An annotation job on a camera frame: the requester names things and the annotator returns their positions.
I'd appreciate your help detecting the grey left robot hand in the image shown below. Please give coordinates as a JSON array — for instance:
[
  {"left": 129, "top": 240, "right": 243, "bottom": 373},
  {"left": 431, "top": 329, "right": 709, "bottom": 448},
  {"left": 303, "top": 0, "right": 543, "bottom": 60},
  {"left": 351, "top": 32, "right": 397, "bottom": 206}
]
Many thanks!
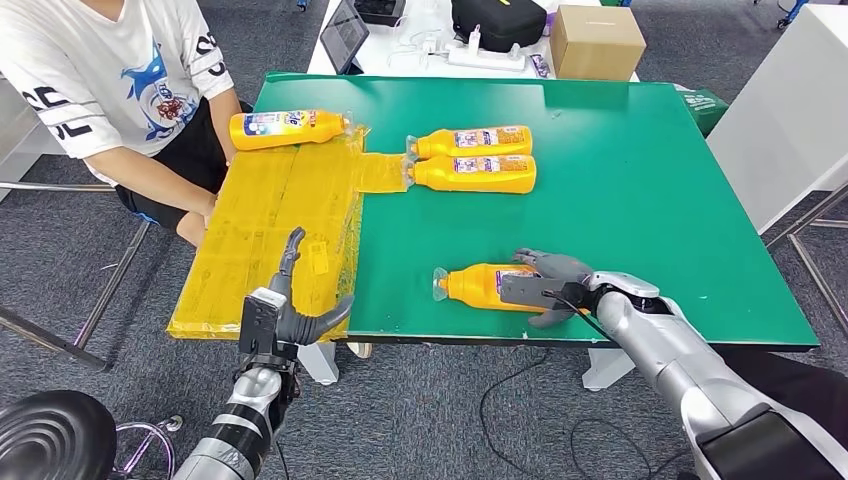
[{"left": 268, "top": 227, "right": 356, "bottom": 347}]

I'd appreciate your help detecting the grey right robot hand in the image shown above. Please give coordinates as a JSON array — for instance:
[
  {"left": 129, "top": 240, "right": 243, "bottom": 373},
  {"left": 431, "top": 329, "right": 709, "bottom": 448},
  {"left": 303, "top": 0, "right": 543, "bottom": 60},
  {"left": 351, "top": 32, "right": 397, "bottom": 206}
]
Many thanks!
[{"left": 513, "top": 248, "right": 596, "bottom": 331}]

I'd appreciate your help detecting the orange detergent bottle clear cap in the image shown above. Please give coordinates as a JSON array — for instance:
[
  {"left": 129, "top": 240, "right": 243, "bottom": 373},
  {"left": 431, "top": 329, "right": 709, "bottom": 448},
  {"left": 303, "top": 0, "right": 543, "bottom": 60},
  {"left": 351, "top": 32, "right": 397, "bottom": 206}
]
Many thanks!
[
  {"left": 229, "top": 109, "right": 352, "bottom": 152},
  {"left": 405, "top": 125, "right": 535, "bottom": 162},
  {"left": 404, "top": 154, "right": 539, "bottom": 195},
  {"left": 432, "top": 262, "right": 591, "bottom": 314}
]

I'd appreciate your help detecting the white table leg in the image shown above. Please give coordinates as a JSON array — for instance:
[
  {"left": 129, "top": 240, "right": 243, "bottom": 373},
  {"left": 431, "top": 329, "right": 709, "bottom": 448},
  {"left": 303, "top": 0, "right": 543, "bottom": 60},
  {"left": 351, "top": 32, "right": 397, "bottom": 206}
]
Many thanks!
[
  {"left": 582, "top": 347, "right": 637, "bottom": 392},
  {"left": 296, "top": 341, "right": 340, "bottom": 387}
]

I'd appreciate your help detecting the yellow taped cardboard board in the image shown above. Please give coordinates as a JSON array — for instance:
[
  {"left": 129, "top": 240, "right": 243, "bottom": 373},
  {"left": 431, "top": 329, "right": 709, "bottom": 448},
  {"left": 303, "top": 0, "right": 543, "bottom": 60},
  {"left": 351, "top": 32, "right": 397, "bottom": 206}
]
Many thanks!
[{"left": 166, "top": 122, "right": 412, "bottom": 342}]

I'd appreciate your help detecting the green bin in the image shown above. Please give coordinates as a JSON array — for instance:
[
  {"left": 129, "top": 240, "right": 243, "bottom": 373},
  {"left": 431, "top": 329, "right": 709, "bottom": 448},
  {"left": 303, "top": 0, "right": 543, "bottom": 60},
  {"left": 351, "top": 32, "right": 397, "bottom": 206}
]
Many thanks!
[{"left": 674, "top": 82, "right": 730, "bottom": 137}]

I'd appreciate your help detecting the white power strip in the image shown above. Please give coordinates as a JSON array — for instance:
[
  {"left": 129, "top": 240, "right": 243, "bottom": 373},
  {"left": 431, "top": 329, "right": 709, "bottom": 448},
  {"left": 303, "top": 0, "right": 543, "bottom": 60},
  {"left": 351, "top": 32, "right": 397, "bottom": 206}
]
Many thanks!
[{"left": 447, "top": 25, "right": 528, "bottom": 73}]

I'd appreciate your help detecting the brown cardboard box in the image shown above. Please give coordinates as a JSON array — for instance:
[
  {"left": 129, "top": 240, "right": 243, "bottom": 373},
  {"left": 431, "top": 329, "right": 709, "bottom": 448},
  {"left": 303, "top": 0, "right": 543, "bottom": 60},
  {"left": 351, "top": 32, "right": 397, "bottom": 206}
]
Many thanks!
[{"left": 549, "top": 3, "right": 649, "bottom": 82}]

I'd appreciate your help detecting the person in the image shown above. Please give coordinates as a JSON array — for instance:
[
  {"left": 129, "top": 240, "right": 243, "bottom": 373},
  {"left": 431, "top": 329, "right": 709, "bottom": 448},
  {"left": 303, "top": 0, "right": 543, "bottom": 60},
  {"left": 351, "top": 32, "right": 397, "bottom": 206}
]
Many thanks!
[
  {"left": 718, "top": 347, "right": 848, "bottom": 452},
  {"left": 0, "top": 0, "right": 243, "bottom": 250}
]

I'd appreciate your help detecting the black zip bag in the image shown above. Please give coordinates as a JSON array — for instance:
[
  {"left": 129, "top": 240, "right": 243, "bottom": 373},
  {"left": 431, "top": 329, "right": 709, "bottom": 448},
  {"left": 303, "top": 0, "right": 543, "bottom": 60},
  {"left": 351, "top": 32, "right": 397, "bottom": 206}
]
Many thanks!
[{"left": 451, "top": 0, "right": 549, "bottom": 53}]

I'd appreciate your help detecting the black round stool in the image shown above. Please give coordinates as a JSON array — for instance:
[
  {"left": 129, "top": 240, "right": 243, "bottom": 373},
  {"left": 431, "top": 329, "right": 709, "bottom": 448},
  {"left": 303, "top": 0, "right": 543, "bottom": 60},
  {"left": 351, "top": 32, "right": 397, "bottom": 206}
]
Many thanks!
[{"left": 0, "top": 389, "right": 183, "bottom": 480}]

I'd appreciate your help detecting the white side table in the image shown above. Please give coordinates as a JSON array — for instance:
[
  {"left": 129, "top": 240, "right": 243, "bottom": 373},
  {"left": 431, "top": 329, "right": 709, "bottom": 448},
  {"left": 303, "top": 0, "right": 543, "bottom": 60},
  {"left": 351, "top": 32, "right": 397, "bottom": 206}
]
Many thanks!
[{"left": 705, "top": 3, "right": 848, "bottom": 234}]

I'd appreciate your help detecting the white desk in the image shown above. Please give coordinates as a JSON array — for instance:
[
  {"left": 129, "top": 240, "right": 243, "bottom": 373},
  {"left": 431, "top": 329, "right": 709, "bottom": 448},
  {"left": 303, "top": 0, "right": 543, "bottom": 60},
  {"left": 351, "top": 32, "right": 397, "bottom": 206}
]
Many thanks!
[{"left": 305, "top": 0, "right": 642, "bottom": 82}]

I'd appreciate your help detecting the black tablet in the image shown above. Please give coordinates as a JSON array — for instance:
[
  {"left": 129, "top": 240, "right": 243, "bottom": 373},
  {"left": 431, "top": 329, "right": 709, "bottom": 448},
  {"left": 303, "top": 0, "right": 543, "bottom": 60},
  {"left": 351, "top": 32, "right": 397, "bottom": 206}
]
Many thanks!
[{"left": 319, "top": 0, "right": 371, "bottom": 75}]

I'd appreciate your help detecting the black case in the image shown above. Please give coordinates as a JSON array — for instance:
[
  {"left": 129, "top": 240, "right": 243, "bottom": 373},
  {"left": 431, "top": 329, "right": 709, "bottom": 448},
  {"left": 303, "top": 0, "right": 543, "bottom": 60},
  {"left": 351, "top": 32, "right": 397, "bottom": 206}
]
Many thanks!
[{"left": 352, "top": 0, "right": 407, "bottom": 26}]

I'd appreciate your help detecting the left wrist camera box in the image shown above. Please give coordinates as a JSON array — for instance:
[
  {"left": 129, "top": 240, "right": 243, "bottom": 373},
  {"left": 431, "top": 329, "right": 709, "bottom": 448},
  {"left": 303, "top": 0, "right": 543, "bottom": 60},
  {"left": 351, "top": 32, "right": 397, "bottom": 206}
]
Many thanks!
[{"left": 237, "top": 286, "right": 287, "bottom": 359}]

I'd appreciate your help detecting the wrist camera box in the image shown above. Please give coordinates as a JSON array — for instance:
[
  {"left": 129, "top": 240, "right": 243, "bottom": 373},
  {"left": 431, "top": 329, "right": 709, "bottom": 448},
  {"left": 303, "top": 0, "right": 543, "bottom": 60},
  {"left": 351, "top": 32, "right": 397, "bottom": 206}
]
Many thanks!
[
  {"left": 237, "top": 286, "right": 287, "bottom": 359},
  {"left": 498, "top": 272, "right": 578, "bottom": 307}
]

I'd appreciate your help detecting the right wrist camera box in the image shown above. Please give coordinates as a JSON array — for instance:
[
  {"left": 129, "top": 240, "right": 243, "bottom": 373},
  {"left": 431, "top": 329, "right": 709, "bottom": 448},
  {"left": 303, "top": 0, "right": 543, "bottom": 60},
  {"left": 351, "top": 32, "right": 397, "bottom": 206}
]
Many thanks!
[{"left": 498, "top": 272, "right": 578, "bottom": 307}]

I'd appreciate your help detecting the black floor cable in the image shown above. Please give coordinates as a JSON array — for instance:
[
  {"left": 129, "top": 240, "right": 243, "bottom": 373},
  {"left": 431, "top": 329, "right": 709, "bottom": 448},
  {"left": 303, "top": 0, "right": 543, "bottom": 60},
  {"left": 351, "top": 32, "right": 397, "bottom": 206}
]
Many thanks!
[{"left": 478, "top": 349, "right": 552, "bottom": 478}]

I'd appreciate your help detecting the metal table frame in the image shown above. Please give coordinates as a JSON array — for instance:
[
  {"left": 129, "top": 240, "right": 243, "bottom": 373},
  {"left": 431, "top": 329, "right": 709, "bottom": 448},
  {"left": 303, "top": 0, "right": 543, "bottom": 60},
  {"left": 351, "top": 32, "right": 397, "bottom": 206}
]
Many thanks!
[{"left": 761, "top": 182, "right": 848, "bottom": 339}]

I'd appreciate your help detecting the white charger cable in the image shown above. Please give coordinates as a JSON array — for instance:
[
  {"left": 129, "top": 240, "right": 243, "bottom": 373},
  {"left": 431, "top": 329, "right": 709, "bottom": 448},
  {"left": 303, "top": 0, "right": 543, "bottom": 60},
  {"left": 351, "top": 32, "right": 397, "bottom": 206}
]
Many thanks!
[{"left": 386, "top": 16, "right": 453, "bottom": 73}]

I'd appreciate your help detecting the metal chair frame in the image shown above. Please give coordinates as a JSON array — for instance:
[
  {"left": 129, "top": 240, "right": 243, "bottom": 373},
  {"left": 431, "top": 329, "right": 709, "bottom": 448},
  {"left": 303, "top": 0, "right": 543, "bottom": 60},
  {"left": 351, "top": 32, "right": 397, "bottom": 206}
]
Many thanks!
[{"left": 0, "top": 180, "right": 155, "bottom": 372}]

